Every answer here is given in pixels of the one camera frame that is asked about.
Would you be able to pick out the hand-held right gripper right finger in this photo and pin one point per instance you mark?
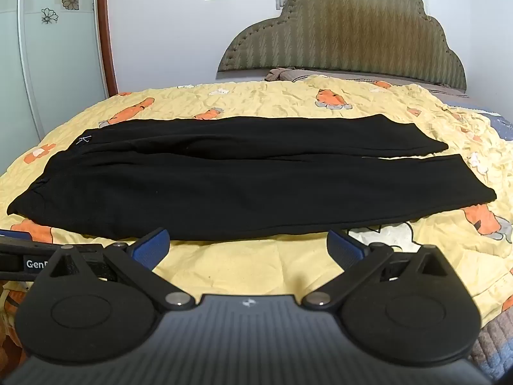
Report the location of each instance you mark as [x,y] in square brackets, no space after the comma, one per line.
[344,248]

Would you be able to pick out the grey brown pillow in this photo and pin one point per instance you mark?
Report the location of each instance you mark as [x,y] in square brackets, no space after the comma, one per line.
[360,75]

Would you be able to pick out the flower print wardrobe door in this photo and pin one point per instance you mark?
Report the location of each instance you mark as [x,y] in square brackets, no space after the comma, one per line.
[40,68]

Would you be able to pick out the brown wooden door frame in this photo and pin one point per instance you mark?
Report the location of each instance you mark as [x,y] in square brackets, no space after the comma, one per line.
[105,48]

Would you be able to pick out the brown crumpled cloth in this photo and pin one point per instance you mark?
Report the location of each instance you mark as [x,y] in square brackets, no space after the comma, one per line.
[278,74]

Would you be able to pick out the olive padded headboard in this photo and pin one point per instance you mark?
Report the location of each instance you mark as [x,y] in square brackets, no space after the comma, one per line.
[340,28]

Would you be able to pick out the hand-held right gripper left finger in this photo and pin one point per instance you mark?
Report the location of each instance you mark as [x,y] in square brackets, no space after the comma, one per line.
[154,248]

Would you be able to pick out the black pants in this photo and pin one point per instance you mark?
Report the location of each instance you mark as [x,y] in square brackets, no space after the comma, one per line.
[240,176]

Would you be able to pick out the grey patterned bed sheet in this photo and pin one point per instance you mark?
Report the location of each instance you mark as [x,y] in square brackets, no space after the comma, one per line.
[495,349]

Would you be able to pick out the yellow carrot print blanket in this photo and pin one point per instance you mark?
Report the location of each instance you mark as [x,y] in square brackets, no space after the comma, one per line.
[256,98]

